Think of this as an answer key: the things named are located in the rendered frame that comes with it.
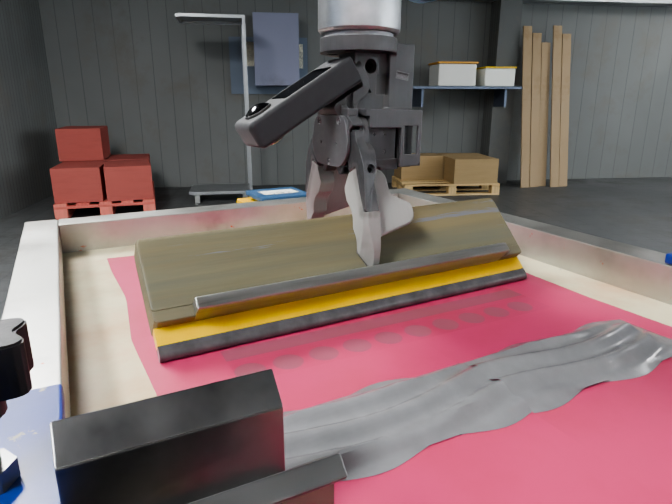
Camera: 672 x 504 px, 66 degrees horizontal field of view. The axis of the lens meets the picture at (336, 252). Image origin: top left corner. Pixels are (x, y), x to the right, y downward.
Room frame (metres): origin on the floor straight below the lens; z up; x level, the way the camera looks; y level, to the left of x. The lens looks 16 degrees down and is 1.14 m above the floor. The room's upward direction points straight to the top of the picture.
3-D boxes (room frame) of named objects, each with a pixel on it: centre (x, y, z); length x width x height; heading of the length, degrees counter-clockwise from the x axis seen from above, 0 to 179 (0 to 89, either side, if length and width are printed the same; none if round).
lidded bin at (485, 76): (7.14, -2.06, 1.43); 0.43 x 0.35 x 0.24; 98
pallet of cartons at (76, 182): (5.78, 2.52, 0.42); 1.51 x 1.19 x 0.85; 8
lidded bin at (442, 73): (7.07, -1.49, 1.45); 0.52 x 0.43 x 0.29; 98
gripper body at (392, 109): (0.52, -0.03, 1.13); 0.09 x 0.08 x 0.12; 118
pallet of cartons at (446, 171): (6.81, -1.40, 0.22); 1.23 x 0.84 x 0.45; 98
